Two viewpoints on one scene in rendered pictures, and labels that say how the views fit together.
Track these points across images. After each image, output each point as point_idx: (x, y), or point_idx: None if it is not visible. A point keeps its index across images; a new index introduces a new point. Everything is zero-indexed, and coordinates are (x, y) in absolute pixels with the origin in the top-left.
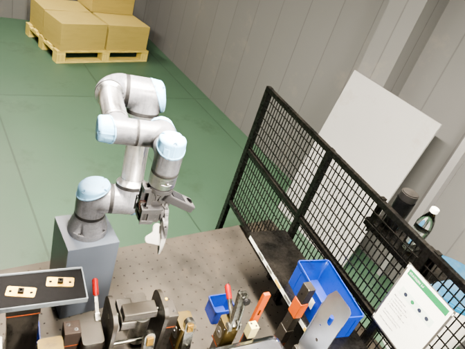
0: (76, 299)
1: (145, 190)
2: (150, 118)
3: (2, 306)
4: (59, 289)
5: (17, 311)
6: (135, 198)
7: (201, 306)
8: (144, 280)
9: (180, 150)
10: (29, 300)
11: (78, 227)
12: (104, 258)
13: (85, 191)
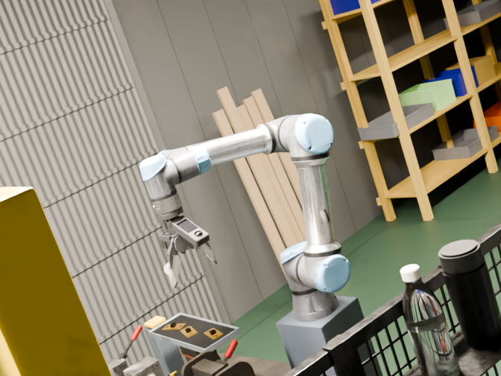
0: (199, 347)
1: (156, 215)
2: (298, 160)
3: (170, 336)
4: (205, 339)
5: (185, 351)
6: (310, 265)
7: None
8: None
9: (144, 170)
10: (183, 338)
11: (292, 300)
12: (315, 348)
13: (280, 253)
